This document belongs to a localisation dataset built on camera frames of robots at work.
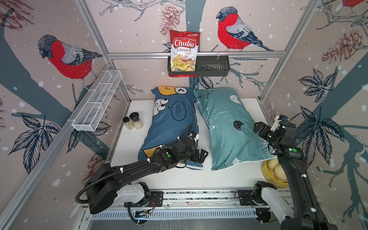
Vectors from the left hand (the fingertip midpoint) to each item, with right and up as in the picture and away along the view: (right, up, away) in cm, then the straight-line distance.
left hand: (204, 150), depth 76 cm
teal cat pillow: (+17, +12, +10) cm, 24 cm away
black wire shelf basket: (+4, +54, +30) cm, 62 cm away
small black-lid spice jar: (-52, +15, +21) cm, 58 cm away
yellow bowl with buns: (+39, -12, +2) cm, 41 cm away
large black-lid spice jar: (-45, +17, +19) cm, 52 cm away
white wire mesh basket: (-60, +21, -4) cm, 63 cm away
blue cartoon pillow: (-20, +18, +14) cm, 30 cm away
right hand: (+32, +13, +2) cm, 34 cm away
